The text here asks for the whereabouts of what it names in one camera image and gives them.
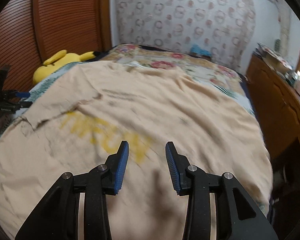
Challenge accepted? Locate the beige t-shirt yellow print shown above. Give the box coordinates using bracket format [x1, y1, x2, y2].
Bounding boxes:
[0, 61, 273, 239]

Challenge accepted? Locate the yellow Pikachu plush toy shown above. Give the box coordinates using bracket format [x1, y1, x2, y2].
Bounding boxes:
[32, 50, 100, 85]

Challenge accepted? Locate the wooden slatted headboard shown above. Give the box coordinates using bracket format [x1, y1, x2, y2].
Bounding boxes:
[0, 0, 112, 91]

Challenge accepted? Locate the wooden sideboard cabinet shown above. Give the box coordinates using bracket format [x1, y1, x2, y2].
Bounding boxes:
[246, 54, 300, 160]

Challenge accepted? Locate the floral bedspread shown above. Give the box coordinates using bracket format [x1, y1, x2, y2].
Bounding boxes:
[103, 44, 244, 95]

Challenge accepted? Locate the cardboard box on sideboard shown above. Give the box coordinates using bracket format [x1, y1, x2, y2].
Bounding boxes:
[262, 53, 293, 74]

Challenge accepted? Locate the blue tissue box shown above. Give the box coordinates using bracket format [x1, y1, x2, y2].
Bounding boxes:
[190, 44, 211, 57]

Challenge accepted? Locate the small round desk fan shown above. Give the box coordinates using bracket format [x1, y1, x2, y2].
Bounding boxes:
[274, 39, 281, 54]

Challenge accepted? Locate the patterned lace curtain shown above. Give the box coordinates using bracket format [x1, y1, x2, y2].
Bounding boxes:
[116, 0, 255, 69]

